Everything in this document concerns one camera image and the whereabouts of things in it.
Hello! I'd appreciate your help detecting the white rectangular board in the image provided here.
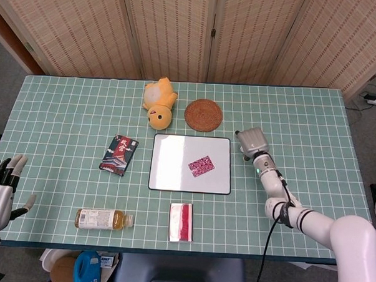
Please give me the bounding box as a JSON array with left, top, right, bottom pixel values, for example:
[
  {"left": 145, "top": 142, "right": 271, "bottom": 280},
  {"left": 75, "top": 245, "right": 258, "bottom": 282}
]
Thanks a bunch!
[{"left": 147, "top": 132, "right": 234, "bottom": 196}]

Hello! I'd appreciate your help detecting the green checked tablecloth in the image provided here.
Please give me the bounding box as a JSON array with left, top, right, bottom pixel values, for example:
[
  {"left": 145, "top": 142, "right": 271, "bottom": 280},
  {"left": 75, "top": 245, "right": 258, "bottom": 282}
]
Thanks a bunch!
[{"left": 0, "top": 73, "right": 376, "bottom": 265}]

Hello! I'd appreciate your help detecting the round woven rattan coaster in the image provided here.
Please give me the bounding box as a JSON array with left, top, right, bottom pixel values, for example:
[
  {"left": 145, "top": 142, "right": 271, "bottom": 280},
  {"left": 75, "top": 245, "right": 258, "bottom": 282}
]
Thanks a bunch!
[{"left": 183, "top": 98, "right": 224, "bottom": 133}]

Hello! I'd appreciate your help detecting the clear case with red insert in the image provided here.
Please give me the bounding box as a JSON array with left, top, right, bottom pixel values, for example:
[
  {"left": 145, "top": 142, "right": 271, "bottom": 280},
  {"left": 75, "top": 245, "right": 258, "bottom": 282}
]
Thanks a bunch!
[{"left": 167, "top": 202, "right": 195, "bottom": 243}]

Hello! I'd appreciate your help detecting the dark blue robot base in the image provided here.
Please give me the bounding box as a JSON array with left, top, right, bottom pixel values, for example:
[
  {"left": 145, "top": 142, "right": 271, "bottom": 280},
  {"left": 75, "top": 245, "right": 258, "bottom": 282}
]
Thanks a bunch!
[{"left": 113, "top": 252, "right": 249, "bottom": 282}]

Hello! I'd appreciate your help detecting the white blue labelled box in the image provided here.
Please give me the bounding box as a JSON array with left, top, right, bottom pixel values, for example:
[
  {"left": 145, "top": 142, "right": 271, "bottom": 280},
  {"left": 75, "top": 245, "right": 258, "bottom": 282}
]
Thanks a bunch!
[{"left": 100, "top": 252, "right": 120, "bottom": 268}]

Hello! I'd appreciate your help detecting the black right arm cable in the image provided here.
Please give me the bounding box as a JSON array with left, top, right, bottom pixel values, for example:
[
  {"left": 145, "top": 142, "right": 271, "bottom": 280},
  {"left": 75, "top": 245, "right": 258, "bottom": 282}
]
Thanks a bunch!
[{"left": 253, "top": 168, "right": 300, "bottom": 282}]

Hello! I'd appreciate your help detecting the yellow plush toy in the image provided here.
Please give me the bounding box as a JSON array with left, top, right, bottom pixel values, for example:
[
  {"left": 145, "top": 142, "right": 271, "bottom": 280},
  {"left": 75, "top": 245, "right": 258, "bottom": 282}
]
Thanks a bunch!
[{"left": 140, "top": 76, "right": 180, "bottom": 131}]

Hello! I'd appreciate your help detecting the tea bottle with white label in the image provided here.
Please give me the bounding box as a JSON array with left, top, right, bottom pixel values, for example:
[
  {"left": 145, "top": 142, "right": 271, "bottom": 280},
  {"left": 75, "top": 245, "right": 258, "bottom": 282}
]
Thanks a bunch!
[{"left": 74, "top": 207, "right": 135, "bottom": 232}]

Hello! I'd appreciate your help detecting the white plastic object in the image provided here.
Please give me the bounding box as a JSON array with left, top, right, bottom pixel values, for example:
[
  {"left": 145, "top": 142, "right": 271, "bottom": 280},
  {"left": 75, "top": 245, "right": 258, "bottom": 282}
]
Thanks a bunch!
[{"left": 38, "top": 248, "right": 65, "bottom": 274}]

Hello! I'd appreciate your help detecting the small red patterned card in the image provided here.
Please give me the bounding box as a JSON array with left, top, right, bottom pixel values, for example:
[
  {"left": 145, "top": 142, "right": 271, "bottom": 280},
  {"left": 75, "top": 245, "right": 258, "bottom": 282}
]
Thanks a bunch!
[{"left": 188, "top": 153, "right": 216, "bottom": 179}]

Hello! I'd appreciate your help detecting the blue plastic jug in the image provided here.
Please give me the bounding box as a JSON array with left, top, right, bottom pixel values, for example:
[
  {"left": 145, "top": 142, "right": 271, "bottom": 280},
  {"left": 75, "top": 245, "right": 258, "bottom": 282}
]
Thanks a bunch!
[{"left": 73, "top": 250, "right": 105, "bottom": 282}]

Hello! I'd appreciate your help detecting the bamboo folding screen panel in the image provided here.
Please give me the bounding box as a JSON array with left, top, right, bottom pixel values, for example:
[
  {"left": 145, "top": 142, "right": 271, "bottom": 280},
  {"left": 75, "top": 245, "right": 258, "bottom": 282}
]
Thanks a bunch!
[
  {"left": 0, "top": 0, "right": 147, "bottom": 80},
  {"left": 117, "top": 0, "right": 218, "bottom": 84},
  {"left": 268, "top": 0, "right": 376, "bottom": 103},
  {"left": 208, "top": 0, "right": 307, "bottom": 87}
]

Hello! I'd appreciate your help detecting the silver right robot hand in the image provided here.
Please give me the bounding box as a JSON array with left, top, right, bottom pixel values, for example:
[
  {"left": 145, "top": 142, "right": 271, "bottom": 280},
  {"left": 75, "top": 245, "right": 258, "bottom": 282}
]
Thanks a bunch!
[{"left": 233, "top": 126, "right": 270, "bottom": 161}]

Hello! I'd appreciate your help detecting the dark illustrated card box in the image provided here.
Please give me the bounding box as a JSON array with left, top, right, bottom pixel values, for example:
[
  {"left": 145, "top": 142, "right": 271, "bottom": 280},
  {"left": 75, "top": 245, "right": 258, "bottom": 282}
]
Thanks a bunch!
[{"left": 99, "top": 133, "right": 140, "bottom": 178}]

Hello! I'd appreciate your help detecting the brown round object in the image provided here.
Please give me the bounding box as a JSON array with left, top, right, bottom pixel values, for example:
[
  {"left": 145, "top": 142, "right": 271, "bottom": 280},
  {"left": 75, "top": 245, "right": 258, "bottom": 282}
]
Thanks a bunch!
[{"left": 49, "top": 256, "right": 77, "bottom": 282}]

